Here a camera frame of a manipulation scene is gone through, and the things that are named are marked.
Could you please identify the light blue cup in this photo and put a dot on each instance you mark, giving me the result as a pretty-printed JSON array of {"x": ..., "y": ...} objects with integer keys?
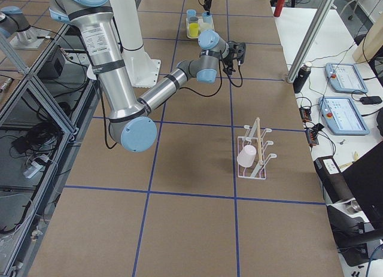
[
  {"x": 207, "y": 18},
  {"x": 190, "y": 13}
]

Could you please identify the pink cup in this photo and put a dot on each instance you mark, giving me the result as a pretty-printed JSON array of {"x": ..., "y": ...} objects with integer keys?
[{"x": 247, "y": 156}]

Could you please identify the cream cup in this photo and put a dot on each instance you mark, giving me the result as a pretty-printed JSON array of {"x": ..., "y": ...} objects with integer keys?
[{"x": 204, "y": 26}]

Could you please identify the yellow cup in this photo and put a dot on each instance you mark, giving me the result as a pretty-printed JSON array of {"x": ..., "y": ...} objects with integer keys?
[{"x": 193, "y": 30}]

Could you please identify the white cup rack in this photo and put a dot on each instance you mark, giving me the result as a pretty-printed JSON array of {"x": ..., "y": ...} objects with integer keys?
[{"x": 256, "y": 137}]

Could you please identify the cream plastic tray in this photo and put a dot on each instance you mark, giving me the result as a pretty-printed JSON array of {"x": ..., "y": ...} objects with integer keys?
[{"x": 200, "y": 21}]

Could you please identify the black thermos bottle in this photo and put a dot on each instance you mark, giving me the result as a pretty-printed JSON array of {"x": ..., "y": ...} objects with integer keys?
[{"x": 302, "y": 77}]

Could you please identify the red water bottle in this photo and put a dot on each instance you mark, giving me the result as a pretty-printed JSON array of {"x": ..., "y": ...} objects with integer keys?
[{"x": 278, "y": 8}]

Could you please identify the far teach pendant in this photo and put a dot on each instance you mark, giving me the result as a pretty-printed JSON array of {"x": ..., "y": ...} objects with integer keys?
[{"x": 345, "y": 78}]

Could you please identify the teach pendant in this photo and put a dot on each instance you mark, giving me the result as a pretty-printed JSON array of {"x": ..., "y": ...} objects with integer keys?
[
  {"x": 341, "y": 116},
  {"x": 345, "y": 78}
]

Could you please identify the near teach pendant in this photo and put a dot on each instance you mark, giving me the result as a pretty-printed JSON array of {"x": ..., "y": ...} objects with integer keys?
[{"x": 341, "y": 116}]

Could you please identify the black label box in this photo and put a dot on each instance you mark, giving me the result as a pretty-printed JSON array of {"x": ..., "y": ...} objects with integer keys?
[{"x": 333, "y": 184}]

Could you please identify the black monitor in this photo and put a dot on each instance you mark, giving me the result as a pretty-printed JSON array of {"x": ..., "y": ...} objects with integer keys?
[{"x": 364, "y": 179}]

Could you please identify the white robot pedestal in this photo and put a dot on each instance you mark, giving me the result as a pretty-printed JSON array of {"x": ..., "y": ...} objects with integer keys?
[{"x": 142, "y": 69}]

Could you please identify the aluminium frame post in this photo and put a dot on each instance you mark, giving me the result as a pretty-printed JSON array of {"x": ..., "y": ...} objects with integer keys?
[{"x": 308, "y": 40}]

